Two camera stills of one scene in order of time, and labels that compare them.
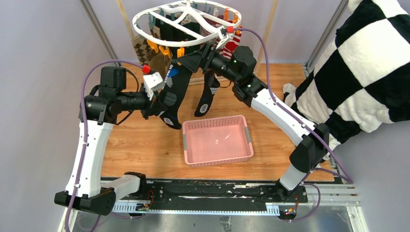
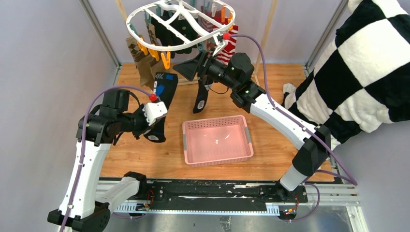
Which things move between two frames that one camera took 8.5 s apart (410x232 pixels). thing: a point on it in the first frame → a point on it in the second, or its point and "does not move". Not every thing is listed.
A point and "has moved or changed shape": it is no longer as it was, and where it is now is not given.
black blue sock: [172, 92] → [165, 84]
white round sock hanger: [188, 39] → [149, 7]
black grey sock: [211, 85] has moved or changed shape
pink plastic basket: [214, 140] does not move
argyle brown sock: [142, 48] → [135, 50]
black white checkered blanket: [362, 82] does not move
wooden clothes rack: [264, 51] does not move
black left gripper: [154, 106] → [138, 133]
